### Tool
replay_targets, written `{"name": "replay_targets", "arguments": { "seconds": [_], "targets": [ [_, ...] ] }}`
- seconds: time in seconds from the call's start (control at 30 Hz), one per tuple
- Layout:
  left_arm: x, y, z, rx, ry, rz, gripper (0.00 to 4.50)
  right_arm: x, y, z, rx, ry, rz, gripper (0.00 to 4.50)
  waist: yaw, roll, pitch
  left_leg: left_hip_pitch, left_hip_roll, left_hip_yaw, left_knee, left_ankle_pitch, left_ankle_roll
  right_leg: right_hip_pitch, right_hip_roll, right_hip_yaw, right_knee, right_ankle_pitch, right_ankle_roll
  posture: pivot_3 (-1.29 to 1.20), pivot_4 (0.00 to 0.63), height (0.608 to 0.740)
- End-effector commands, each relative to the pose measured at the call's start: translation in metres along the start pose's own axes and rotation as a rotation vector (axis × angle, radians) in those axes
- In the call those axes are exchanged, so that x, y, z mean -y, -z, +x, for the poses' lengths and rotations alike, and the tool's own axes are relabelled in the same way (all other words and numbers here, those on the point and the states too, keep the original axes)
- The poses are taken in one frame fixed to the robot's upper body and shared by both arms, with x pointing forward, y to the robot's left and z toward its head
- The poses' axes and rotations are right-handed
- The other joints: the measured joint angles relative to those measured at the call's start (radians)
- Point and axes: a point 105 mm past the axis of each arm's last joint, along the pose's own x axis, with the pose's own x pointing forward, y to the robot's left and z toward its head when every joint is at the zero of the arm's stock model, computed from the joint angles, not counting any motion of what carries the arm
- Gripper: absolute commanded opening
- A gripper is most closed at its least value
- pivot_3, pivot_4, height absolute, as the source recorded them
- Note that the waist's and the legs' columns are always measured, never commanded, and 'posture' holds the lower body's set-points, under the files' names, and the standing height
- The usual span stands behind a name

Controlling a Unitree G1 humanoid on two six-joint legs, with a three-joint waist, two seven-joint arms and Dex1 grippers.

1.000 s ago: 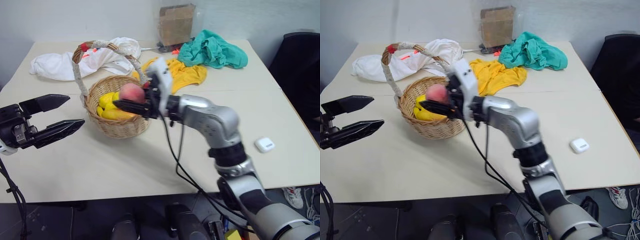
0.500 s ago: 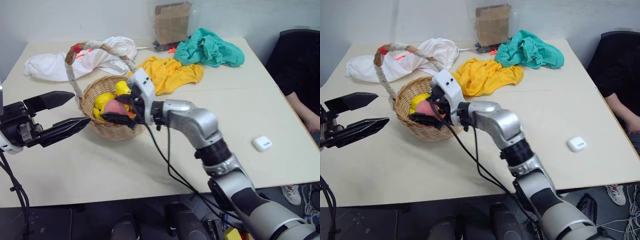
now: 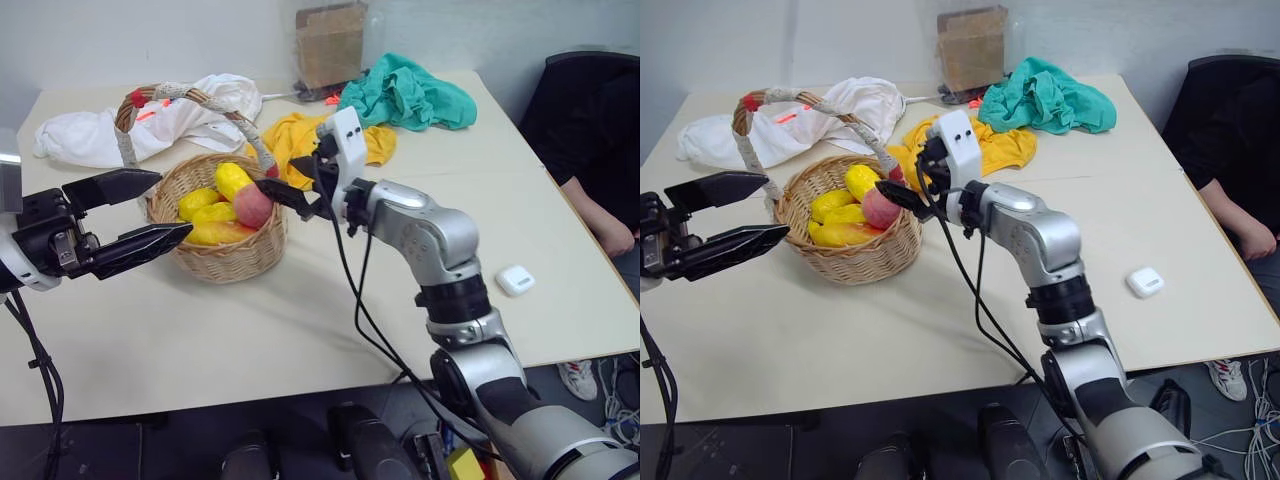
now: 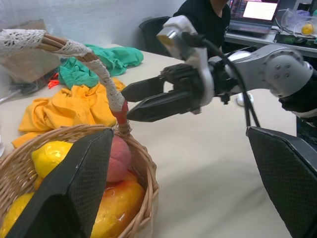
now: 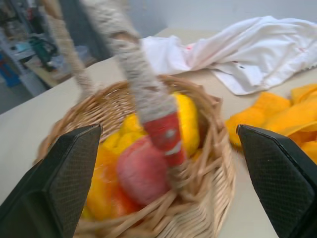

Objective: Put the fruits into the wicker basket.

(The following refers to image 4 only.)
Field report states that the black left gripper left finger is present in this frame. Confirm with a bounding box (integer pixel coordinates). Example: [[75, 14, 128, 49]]
[[4, 128, 115, 238]]

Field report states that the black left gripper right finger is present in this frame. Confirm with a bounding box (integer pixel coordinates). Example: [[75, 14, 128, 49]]
[[246, 126, 317, 238]]

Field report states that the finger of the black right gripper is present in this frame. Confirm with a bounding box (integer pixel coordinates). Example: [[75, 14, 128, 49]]
[[126, 90, 196, 123], [120, 75, 166, 103]]

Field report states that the small orange fruit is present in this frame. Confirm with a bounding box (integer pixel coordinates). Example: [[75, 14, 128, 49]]
[[33, 175, 46, 191]]

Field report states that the yellow lemon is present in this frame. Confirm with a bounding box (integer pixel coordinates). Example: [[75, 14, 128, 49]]
[[31, 140, 74, 179]]

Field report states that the green cloth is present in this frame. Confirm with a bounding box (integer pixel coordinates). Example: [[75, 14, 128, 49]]
[[57, 43, 145, 88]]

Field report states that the orange yellow mango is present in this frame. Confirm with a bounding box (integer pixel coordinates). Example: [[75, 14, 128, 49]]
[[90, 170, 146, 238]]

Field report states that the black office chair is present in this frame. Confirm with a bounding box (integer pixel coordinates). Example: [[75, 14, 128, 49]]
[[138, 16, 172, 57]]

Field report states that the pink peach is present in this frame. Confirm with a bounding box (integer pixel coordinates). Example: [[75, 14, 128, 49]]
[[106, 136, 132, 183]]

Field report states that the person in black shirt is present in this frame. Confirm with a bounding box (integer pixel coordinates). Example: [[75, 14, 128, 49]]
[[172, 0, 231, 58]]

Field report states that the white computer mouse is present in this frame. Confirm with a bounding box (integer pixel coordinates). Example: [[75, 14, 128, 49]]
[[236, 92, 255, 107]]

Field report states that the large yellow fruit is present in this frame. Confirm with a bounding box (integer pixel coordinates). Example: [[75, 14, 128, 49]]
[[0, 191, 36, 238]]

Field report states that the white desk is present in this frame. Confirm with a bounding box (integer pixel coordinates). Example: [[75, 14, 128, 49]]
[[223, 29, 317, 59]]

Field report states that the yellow cloth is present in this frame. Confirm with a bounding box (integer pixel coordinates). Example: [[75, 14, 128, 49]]
[[11, 77, 127, 149]]

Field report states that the orange plastic tool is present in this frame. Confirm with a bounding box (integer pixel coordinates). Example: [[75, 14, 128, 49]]
[[48, 72, 60, 90]]

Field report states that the open laptop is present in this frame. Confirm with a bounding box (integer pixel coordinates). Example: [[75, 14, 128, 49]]
[[226, 0, 281, 38]]

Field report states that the brown cardboard box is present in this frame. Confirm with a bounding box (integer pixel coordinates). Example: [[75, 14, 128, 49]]
[[0, 19, 63, 85]]

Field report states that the clear plastic bag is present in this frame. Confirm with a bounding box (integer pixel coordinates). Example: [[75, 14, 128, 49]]
[[279, 8, 317, 36]]

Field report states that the yellow fruit in bag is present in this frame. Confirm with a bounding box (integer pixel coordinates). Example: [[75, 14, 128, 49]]
[[301, 22, 314, 35]]

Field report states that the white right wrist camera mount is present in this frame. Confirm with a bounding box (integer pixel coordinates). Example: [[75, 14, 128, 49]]
[[156, 15, 215, 106]]

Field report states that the wicker basket with lace handle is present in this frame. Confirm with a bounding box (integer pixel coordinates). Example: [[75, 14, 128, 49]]
[[0, 29, 159, 238]]

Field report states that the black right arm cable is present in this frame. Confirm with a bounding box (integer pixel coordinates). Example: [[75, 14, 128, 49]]
[[182, 31, 262, 129]]

